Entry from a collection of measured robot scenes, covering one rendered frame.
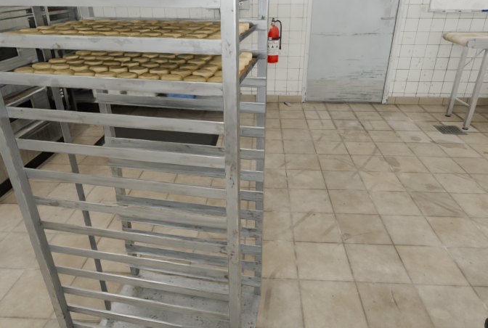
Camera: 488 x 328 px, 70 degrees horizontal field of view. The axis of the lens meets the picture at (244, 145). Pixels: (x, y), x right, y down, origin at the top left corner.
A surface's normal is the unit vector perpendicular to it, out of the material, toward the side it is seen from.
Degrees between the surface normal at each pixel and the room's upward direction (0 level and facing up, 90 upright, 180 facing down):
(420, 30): 90
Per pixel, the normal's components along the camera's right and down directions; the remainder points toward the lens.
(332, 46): -0.05, 0.43
